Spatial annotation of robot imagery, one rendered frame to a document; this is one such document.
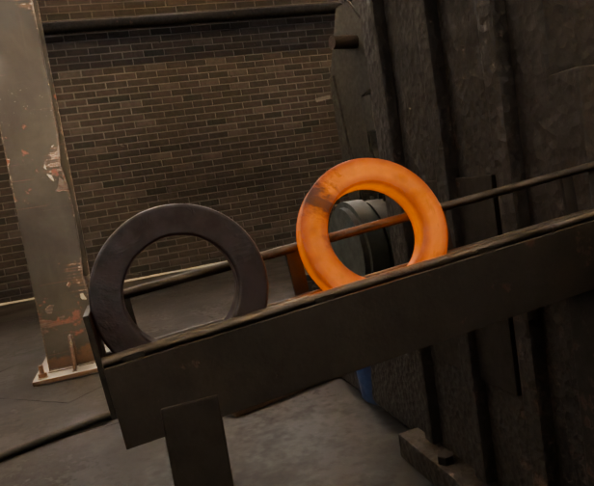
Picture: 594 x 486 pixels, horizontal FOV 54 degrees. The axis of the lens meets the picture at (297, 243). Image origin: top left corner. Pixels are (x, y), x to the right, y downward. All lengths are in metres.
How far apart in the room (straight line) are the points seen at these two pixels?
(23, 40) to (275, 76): 4.24
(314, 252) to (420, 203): 0.15
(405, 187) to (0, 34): 2.76
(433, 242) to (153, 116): 6.16
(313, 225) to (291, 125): 6.37
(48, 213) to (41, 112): 0.50
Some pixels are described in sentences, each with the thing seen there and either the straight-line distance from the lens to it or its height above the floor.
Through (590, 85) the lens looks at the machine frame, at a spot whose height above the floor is 0.84.
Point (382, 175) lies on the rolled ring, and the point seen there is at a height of 0.76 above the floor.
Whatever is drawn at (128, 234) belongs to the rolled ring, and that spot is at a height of 0.74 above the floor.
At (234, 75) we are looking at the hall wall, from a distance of 6.99.
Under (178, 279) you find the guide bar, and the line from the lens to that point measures 0.69.
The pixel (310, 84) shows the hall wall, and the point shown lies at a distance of 7.20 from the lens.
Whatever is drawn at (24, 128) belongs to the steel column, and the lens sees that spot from 3.19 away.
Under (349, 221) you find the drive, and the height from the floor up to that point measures 0.62.
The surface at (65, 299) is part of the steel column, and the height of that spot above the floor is 0.38.
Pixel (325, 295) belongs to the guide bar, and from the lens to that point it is 0.64.
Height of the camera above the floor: 0.77
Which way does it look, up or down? 6 degrees down
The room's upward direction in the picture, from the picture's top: 9 degrees counter-clockwise
